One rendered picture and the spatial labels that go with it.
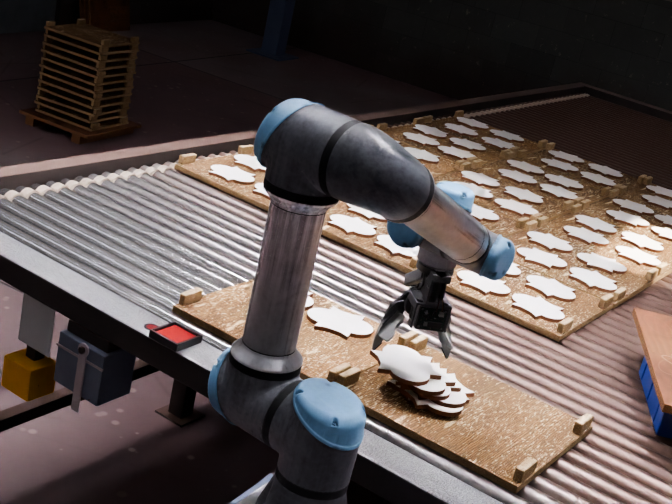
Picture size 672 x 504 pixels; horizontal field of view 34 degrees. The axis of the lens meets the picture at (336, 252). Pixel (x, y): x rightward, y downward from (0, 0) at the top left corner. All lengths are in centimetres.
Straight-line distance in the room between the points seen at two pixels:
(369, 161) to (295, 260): 21
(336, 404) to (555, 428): 67
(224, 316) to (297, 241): 73
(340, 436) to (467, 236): 38
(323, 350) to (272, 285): 63
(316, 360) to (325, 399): 55
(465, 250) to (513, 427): 51
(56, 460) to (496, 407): 166
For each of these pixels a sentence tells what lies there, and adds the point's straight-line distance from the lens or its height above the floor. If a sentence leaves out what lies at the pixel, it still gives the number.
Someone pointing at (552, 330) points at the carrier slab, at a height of 94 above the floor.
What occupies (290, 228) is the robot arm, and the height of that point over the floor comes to 137.
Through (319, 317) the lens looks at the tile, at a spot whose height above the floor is 95.
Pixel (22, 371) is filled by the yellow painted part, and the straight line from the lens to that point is 253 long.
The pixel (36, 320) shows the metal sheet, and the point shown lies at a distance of 250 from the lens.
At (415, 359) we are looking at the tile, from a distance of 219.
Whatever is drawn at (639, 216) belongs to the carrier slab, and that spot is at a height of 95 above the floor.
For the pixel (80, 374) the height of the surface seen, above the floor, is 77.
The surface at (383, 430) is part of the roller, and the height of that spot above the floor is 92.
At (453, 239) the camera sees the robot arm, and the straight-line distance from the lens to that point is 173.
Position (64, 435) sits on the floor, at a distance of 362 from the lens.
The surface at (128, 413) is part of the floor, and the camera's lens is 378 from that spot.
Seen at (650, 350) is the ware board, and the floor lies 104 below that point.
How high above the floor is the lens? 192
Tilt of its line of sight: 20 degrees down
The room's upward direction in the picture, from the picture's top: 13 degrees clockwise
